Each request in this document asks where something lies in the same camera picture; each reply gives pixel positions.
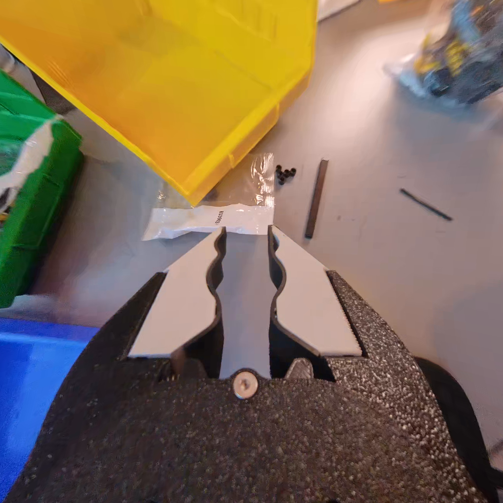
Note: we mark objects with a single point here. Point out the cluster of black pins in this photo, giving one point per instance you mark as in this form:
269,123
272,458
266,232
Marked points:
285,174

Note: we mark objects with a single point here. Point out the clear plastic bag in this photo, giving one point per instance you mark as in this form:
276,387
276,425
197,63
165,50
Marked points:
23,161

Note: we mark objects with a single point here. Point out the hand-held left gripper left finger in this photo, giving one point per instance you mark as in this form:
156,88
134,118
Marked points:
177,314

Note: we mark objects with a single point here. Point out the green storage bin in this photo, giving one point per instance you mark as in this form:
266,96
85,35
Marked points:
39,236

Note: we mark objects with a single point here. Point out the black long beam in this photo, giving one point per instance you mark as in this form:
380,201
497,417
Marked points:
316,200

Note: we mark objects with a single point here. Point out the clear bag of bricks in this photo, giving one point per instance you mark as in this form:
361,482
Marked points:
456,47

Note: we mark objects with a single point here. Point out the blue storage bin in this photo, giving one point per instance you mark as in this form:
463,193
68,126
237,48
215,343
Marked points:
39,393

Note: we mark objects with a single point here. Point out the grey desk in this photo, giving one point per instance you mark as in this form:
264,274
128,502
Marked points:
377,299

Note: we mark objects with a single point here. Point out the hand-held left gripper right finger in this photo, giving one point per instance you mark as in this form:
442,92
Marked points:
318,314

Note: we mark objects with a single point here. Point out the small clear bag white label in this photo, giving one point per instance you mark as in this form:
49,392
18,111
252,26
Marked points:
196,218

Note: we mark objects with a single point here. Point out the yellow storage bin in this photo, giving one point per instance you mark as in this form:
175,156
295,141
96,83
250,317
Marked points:
157,94

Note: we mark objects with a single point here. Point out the thin black rod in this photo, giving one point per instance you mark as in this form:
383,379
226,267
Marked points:
424,204

